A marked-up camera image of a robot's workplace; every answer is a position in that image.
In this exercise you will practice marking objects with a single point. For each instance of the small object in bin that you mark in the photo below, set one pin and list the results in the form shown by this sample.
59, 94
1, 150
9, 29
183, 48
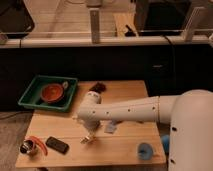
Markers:
65, 85

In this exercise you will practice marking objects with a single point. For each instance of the bunch of dark grapes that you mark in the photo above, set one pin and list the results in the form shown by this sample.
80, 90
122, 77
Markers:
98, 87

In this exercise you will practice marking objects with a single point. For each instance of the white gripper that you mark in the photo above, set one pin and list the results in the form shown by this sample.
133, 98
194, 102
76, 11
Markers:
91, 127

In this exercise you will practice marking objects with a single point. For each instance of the black smartphone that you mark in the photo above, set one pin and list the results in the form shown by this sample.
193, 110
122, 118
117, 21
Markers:
57, 145

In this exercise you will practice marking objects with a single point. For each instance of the blue tape roll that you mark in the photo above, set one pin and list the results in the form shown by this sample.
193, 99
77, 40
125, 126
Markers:
165, 139

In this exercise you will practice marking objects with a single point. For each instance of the blue crumpled cloth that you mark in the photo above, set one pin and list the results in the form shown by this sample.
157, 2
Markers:
111, 127

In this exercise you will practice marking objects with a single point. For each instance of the red chili pepper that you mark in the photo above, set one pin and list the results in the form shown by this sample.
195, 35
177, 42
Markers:
37, 141

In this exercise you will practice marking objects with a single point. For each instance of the small metal cup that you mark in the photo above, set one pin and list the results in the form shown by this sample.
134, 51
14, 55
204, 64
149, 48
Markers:
28, 147

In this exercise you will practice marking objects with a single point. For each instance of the orange bowl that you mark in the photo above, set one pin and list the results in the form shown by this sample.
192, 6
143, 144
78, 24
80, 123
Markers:
51, 93

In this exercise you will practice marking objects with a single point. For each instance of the green plastic bin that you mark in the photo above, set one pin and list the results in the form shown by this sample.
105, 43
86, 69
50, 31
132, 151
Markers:
31, 97

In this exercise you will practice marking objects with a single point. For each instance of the blue plastic cup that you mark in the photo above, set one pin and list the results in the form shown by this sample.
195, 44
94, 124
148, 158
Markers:
145, 151

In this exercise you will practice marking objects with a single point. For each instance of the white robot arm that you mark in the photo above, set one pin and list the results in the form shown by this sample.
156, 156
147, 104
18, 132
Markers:
189, 114

